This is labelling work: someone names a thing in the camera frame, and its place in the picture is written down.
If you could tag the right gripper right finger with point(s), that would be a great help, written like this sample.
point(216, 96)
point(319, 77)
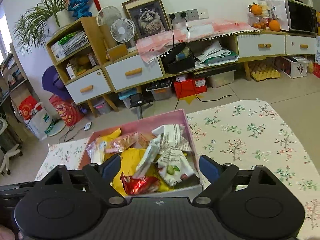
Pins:
point(221, 179)

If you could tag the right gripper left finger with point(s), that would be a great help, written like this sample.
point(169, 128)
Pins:
point(99, 178)

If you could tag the clear white cracker pack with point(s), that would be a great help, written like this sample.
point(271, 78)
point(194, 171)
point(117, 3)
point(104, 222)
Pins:
point(96, 151)

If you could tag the small yellow snack pack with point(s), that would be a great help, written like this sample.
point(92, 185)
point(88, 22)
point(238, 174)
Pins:
point(130, 158)

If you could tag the large yellow snack bag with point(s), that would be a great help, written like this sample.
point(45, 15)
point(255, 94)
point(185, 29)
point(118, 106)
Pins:
point(108, 136)

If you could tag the floral tablecloth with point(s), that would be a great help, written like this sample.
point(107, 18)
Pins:
point(249, 133)

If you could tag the white green snack bag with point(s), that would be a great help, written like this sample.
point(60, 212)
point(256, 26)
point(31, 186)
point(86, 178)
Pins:
point(167, 151)

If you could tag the red gift bag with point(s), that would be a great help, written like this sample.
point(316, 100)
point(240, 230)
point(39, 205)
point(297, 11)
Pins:
point(67, 110)

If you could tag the red storage box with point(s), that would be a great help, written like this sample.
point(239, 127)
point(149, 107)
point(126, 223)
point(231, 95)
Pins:
point(190, 87)

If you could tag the clear plastic storage bin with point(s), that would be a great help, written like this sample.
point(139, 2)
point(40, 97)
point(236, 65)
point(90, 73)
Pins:
point(221, 79)

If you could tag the yellow egg tray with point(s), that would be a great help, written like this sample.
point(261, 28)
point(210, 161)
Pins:
point(261, 70)

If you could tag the black open box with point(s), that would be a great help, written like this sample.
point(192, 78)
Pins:
point(178, 59)

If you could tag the wooden shelf cabinet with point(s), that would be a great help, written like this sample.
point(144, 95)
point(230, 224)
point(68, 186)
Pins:
point(79, 57)

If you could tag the pink cloth runner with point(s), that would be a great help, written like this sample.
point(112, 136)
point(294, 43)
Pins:
point(159, 45)

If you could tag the white desk fan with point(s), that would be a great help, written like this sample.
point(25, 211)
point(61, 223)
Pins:
point(123, 30)

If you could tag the orange fruit lower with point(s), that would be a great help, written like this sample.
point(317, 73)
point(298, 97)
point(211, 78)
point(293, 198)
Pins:
point(274, 25)

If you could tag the orange fruit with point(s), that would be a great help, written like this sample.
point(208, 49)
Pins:
point(255, 9)
point(274, 25)

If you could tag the orange fruit upper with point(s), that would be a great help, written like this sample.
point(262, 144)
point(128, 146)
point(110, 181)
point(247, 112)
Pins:
point(255, 9)

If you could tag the potted spider plant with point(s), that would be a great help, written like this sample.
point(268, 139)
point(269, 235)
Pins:
point(31, 29)

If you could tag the framed cat picture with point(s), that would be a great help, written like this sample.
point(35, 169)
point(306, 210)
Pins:
point(148, 16)

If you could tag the blue stitch plush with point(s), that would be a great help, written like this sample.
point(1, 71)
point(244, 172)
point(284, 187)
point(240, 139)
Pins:
point(79, 8)

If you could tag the black microwave oven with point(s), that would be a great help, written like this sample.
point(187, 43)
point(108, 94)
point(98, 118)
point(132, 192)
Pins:
point(293, 16)

